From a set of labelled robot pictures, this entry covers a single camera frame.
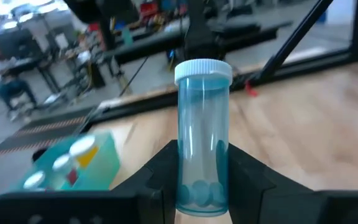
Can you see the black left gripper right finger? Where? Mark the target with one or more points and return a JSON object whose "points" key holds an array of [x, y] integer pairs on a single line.
{"points": [[244, 180]]}

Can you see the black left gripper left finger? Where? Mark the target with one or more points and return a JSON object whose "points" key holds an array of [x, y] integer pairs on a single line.
{"points": [[160, 174]]}

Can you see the teal bottle with red pills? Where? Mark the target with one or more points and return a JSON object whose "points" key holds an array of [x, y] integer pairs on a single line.
{"points": [[71, 175]]}

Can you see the translucent green plastic bin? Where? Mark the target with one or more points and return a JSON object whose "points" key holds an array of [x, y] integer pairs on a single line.
{"points": [[104, 168]]}

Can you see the black mat with striped edges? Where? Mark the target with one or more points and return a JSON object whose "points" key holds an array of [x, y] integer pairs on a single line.
{"points": [[26, 141]]}

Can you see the small teal box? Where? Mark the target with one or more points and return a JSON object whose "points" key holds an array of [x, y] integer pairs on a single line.
{"points": [[127, 35]]}

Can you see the black stand pole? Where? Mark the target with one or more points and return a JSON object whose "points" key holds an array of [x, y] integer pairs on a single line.
{"points": [[106, 34]]}

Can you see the person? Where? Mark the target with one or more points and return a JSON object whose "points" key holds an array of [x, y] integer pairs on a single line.
{"points": [[2, 67]]}

